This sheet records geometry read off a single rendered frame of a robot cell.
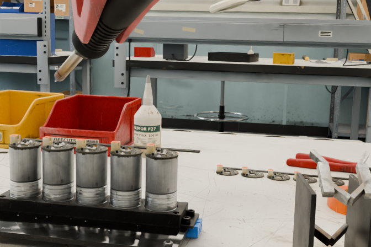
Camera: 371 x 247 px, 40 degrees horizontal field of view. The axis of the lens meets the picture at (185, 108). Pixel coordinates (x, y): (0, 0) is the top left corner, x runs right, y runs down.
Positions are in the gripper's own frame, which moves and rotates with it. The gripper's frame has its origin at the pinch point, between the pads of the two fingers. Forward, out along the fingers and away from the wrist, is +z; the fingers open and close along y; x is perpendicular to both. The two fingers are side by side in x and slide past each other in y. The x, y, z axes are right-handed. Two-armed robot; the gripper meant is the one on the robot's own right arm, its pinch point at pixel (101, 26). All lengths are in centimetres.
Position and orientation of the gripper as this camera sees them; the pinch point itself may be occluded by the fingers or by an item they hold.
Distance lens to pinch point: 32.4
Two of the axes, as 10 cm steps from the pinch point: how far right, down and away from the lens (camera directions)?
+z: -2.8, 8.0, 5.3
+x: 4.7, 6.0, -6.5
